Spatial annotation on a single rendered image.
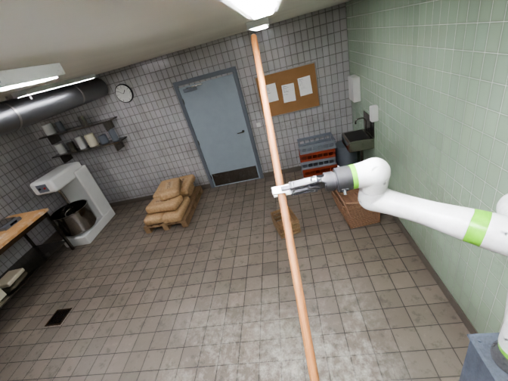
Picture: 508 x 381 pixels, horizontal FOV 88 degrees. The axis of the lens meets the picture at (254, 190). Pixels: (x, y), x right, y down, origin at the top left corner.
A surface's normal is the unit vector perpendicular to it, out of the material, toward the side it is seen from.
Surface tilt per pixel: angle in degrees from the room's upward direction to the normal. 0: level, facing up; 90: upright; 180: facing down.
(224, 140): 90
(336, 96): 90
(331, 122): 90
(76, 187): 90
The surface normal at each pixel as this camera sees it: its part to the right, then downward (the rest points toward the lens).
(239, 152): -0.05, 0.51
